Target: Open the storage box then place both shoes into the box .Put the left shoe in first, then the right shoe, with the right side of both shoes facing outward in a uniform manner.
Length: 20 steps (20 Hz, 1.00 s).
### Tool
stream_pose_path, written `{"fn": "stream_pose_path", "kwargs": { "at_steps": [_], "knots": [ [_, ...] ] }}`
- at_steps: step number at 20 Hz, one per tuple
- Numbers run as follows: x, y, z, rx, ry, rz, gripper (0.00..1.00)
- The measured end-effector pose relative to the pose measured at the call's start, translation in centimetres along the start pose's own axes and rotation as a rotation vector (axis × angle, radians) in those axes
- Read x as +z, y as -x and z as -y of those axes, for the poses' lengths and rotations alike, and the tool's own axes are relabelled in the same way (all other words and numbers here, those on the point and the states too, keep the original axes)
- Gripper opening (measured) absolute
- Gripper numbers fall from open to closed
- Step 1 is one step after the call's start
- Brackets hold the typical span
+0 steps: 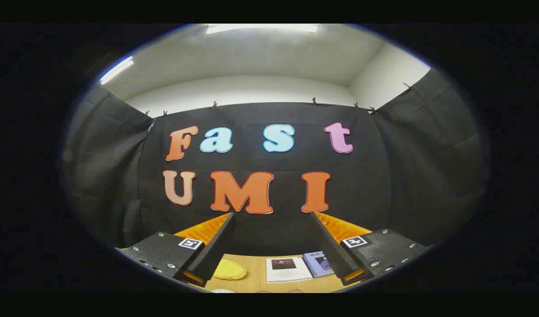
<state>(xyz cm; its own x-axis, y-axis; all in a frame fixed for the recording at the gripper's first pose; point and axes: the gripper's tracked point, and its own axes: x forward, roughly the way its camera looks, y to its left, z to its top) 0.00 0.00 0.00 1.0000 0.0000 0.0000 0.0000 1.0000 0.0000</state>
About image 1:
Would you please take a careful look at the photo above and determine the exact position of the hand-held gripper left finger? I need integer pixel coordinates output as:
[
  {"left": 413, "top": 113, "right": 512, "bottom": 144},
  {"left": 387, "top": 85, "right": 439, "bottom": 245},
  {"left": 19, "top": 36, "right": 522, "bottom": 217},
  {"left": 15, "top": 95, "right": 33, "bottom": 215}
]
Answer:
[{"left": 114, "top": 212, "right": 235, "bottom": 288}]

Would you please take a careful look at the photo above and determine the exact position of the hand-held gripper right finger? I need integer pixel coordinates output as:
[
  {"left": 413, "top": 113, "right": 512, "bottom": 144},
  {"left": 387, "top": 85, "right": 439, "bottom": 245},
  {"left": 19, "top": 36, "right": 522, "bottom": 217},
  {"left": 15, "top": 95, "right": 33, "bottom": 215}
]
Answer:
[{"left": 310, "top": 211, "right": 433, "bottom": 287}]

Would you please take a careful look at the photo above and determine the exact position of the blue cover book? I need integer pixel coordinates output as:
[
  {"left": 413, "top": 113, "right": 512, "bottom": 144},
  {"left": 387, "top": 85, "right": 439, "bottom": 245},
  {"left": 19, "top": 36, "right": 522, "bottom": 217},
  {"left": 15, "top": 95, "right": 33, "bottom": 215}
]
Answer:
[{"left": 302, "top": 251, "right": 336, "bottom": 278}]

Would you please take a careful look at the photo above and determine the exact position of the yellow knitted plush toy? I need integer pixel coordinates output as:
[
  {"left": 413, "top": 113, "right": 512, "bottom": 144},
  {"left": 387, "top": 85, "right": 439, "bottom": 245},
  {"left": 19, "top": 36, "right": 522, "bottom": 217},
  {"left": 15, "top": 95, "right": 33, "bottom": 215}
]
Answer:
[{"left": 213, "top": 259, "right": 248, "bottom": 281}]

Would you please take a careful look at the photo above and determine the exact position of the white portrait cover book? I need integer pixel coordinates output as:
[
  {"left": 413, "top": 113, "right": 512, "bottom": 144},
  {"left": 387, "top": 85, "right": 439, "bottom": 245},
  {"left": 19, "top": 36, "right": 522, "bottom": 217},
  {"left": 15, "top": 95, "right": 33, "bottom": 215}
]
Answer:
[{"left": 266, "top": 257, "right": 314, "bottom": 283}]

